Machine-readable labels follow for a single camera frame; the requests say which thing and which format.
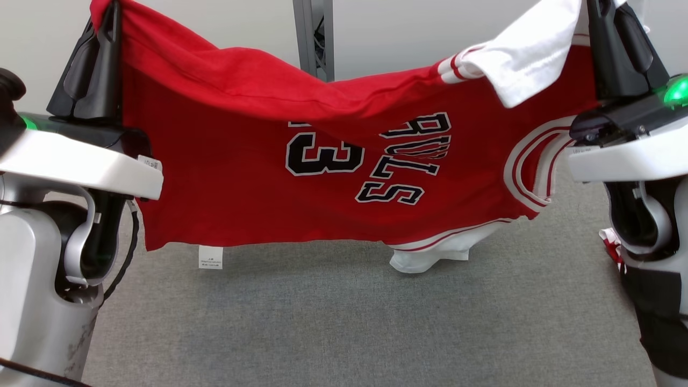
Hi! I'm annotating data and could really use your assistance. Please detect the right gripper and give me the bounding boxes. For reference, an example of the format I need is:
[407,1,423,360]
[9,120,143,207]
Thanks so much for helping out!
[569,0,688,147]

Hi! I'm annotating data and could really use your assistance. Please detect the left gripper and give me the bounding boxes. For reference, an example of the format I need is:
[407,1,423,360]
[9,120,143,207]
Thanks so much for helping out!
[19,0,153,158]

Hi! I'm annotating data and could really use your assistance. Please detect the red Bulls basketball jersey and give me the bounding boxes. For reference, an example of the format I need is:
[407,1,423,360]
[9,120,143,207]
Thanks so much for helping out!
[89,0,605,275]

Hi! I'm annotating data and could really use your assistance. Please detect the red shorts with white stripes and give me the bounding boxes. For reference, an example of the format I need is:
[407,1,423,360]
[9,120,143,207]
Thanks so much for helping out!
[599,227,627,275]

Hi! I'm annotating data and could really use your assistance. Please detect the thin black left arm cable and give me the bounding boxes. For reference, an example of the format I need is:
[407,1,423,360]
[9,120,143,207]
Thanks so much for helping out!
[101,200,141,302]
[0,357,93,387]

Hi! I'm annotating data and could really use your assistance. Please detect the grey metal partition post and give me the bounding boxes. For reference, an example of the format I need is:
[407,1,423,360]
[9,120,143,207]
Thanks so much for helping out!
[292,0,335,83]

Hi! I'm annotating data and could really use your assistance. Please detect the black cables inside partition post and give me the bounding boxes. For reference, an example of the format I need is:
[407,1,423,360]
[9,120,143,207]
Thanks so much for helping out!
[314,15,327,68]

